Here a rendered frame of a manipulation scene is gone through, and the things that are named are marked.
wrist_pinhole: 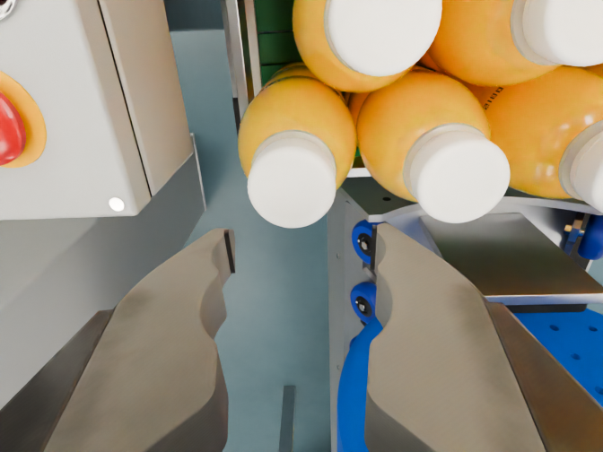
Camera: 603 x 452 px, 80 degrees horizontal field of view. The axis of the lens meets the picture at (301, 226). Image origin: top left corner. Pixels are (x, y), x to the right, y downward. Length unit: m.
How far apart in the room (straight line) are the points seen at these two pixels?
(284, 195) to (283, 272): 1.40
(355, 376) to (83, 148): 0.24
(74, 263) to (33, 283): 0.10
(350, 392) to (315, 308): 1.39
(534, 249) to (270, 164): 0.26
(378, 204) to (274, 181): 0.20
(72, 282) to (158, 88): 0.55
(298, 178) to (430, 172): 0.06
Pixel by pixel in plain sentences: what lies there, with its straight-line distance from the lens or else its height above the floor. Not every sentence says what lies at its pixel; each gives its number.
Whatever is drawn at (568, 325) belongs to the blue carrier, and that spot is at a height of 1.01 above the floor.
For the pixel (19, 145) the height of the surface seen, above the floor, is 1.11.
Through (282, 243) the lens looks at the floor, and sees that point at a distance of 1.48.
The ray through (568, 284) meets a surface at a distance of 0.33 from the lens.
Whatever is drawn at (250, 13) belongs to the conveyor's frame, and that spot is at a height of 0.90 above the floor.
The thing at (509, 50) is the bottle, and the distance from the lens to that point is 0.20.
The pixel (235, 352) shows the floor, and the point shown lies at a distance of 1.92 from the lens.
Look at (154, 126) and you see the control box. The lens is 0.22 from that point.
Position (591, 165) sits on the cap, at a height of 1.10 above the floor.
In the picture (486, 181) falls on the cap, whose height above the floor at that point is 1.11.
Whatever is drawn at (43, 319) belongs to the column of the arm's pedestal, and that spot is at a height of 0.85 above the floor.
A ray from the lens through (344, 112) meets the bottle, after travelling 0.21.
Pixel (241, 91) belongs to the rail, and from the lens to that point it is 0.28.
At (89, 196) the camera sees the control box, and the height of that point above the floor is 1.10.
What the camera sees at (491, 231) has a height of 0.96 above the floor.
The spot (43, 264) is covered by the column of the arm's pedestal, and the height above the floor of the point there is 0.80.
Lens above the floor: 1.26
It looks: 61 degrees down
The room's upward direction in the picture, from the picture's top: 177 degrees counter-clockwise
